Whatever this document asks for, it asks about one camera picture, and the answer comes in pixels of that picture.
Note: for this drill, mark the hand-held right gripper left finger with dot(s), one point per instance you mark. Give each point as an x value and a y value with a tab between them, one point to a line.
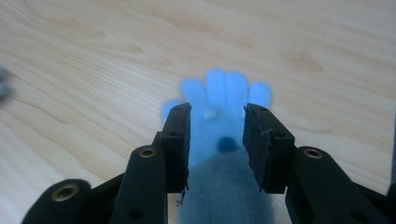
176	146

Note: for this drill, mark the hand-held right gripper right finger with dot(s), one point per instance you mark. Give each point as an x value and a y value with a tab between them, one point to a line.
267	152

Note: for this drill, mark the blue glove with dark buttons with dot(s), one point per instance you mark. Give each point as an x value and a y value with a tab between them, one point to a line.
224	93

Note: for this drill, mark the plain blue glove grey cuff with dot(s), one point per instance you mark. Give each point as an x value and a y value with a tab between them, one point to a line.
2	84

